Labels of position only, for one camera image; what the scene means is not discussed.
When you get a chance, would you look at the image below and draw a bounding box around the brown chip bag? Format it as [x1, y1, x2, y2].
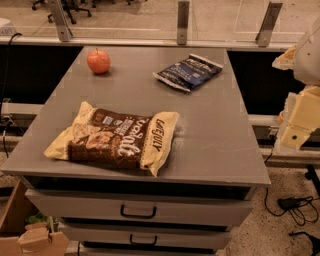
[45, 102, 179, 175]

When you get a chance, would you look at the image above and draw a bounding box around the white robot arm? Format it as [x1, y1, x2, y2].
[272, 18, 320, 154]

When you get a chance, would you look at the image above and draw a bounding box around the blue chip bag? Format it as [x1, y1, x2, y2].
[153, 54, 223, 92]

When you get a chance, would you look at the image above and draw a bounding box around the red apple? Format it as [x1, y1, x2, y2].
[87, 49, 111, 74]

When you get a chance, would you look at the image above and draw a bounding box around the orange tape roll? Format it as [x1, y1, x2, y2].
[277, 111, 284, 124]

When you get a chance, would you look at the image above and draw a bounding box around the grey drawer cabinet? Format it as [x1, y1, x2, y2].
[3, 47, 270, 256]

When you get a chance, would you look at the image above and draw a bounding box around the upper grey drawer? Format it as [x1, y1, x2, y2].
[26, 189, 252, 227]

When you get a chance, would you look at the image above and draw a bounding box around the grey drawer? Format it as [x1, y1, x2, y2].
[59, 222, 231, 250]
[26, 189, 252, 227]

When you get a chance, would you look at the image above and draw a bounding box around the lower grey drawer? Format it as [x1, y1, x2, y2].
[59, 222, 231, 250]

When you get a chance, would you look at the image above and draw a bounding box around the black office chair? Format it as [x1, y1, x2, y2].
[31, 0, 92, 24]

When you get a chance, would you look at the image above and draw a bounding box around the cardboard box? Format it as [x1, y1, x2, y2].
[0, 182, 69, 256]

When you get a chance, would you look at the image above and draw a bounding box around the white device at left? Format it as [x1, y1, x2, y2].
[0, 17, 16, 36]

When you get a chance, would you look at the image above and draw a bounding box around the black power adapter with cable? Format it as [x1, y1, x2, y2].
[263, 189, 320, 226]

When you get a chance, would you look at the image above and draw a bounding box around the right metal bracket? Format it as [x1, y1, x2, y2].
[255, 0, 283, 47]

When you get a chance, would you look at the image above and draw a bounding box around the metal bracket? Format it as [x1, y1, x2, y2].
[49, 0, 72, 42]
[255, 0, 283, 47]
[177, 0, 190, 45]

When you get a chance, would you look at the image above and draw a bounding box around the middle metal bracket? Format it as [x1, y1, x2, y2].
[177, 0, 190, 45]

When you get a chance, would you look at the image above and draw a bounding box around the black lower drawer handle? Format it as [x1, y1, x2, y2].
[129, 234, 158, 246]

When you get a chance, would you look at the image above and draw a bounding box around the black drawer handle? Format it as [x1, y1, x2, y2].
[120, 204, 157, 219]
[129, 234, 158, 246]

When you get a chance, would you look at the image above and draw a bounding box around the black upper drawer handle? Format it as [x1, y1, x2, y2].
[120, 204, 157, 219]

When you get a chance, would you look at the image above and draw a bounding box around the left metal bracket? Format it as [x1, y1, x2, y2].
[49, 0, 72, 42]

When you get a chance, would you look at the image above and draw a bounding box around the black cable at left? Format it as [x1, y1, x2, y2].
[0, 32, 23, 159]

